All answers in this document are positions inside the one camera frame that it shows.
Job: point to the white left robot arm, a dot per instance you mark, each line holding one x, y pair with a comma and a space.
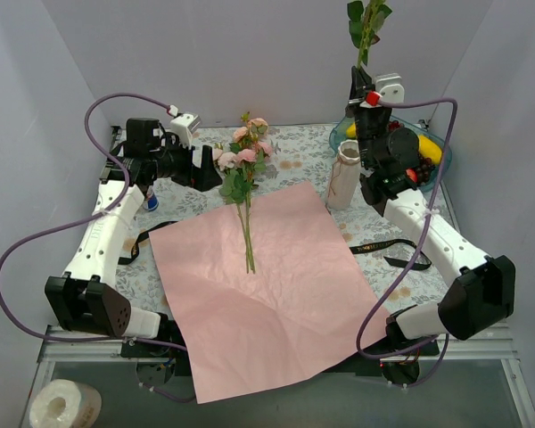
84, 298

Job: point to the white toilet paper roll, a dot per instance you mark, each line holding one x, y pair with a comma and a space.
64, 403

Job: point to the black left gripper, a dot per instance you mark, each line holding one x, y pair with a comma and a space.
195, 168

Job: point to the purple wrapping paper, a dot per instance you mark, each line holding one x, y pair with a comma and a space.
306, 307

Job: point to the yellow mango left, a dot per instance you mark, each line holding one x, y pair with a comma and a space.
351, 131

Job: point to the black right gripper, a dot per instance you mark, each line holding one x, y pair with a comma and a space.
363, 102

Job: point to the yellow mango right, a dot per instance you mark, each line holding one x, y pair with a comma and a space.
429, 150

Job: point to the white ribbed ceramic vase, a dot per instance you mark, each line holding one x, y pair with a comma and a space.
344, 179

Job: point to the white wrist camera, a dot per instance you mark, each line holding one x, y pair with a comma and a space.
388, 87
183, 125

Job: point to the aluminium frame rail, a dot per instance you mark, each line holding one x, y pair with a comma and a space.
494, 343

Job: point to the teal plastic fruit basket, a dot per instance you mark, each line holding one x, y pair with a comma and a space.
342, 132

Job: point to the floral patterned table mat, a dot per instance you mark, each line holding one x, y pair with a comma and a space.
302, 154

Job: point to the single pink flower stem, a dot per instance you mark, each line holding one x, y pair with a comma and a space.
365, 21

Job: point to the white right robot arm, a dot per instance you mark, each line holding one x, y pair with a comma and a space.
480, 288

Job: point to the blue silver energy drink can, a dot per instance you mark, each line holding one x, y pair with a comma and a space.
151, 202

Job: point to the yellow mango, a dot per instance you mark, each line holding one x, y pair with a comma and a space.
351, 131
429, 150

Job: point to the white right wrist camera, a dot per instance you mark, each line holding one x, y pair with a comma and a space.
388, 87

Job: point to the red apple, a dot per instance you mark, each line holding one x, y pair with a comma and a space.
412, 175

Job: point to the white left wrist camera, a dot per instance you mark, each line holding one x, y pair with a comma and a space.
183, 125

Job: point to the pink artificial flower bouquet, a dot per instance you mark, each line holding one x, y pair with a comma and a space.
240, 162

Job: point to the black ribbon with gold text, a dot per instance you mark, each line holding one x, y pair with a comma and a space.
355, 250

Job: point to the dark red grape bunch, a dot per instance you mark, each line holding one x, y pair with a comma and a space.
425, 167

